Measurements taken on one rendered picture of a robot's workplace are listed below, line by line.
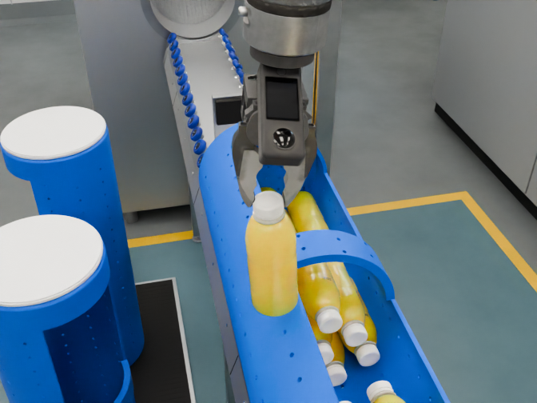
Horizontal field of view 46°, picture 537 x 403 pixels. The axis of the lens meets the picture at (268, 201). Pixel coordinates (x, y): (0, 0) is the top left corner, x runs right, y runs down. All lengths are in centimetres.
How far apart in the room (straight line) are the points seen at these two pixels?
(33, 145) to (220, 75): 80
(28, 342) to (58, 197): 53
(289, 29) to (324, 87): 137
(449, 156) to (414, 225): 70
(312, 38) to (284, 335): 44
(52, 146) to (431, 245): 187
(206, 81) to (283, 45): 160
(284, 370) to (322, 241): 24
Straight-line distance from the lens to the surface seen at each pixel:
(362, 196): 326
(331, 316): 101
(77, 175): 173
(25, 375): 144
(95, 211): 182
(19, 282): 133
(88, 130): 178
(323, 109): 205
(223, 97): 179
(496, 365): 258
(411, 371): 109
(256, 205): 77
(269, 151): 64
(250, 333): 99
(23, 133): 182
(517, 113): 330
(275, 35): 65
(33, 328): 132
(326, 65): 198
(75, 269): 132
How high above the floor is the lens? 189
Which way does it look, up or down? 36 degrees down
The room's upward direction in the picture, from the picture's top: straight up
